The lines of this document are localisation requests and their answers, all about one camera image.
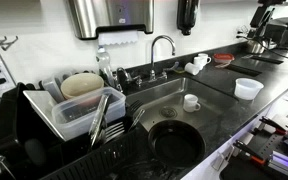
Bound black bowl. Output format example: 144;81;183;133
148;120;205;168

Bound stainless steel sink basin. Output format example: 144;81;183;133
126;78;238;132

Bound white mug in sink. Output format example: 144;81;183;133
183;94;201;112

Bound beige ceramic bowl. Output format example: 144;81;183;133
60;73;104;99

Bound black knife on counter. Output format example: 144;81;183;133
242;55;283;65

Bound chrome gooseneck faucet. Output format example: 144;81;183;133
149;35;176;81

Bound clear plastic water bottle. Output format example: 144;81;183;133
96;46;115;87

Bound metal forks in rack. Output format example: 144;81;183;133
102;122;125;143

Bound white mug lying sideways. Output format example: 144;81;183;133
184;63;199;75

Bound metal tongs in rack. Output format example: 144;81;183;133
89;94;110;146

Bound white mug upright middle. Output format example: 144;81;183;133
194;57;205;70

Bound white mug upright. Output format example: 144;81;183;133
198;53;211;65
194;57;205;70

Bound white mug upright rear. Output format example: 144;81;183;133
198;53;211;65

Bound clear plastic food container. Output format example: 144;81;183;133
52;87;126;140

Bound red lidded plastic container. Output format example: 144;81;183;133
213;53;235;64

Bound steel paper towel dispenser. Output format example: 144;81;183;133
66;0;154;40

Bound translucent white plastic cup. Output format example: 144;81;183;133
234;78;264;100

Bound white cutting board tray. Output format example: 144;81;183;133
23;90;66;141

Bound black dish drying rack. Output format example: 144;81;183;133
0;83;137;180

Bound black coffee maker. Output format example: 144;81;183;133
264;17;288;49

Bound red handled tool lower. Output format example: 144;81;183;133
233;140;265;165

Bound red handled tool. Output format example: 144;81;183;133
259;116;287;135
233;140;265;165

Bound red handled tool upper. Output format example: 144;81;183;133
259;116;287;135

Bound metal wire hook stand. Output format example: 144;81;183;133
0;35;19;101

